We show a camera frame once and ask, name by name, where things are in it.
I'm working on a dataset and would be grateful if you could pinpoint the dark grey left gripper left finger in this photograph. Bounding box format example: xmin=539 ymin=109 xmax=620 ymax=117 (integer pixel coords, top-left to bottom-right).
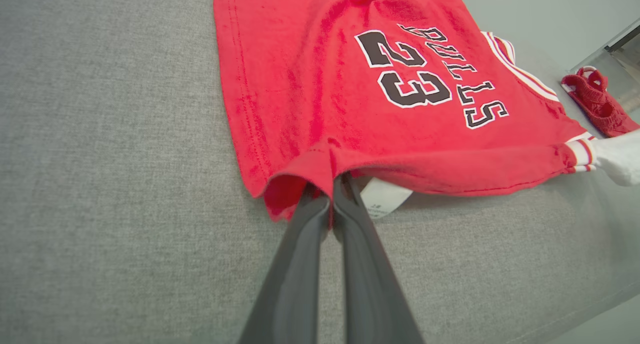
xmin=237 ymin=182 xmax=332 ymax=344

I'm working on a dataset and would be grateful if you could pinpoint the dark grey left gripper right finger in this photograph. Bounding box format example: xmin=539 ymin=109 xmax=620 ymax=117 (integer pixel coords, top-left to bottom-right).
xmin=331 ymin=173 xmax=426 ymax=344

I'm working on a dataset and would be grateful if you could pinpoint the red white-trimmed basketball jersey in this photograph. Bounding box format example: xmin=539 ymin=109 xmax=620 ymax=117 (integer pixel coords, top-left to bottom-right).
xmin=212 ymin=0 xmax=640 ymax=223

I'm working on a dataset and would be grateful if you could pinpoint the grey fabric sofa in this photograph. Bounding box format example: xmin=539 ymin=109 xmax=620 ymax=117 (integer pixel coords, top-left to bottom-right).
xmin=0 ymin=0 xmax=640 ymax=344

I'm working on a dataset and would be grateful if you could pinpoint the red knitted baby sandal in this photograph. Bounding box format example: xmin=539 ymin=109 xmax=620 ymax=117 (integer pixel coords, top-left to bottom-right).
xmin=560 ymin=66 xmax=640 ymax=138

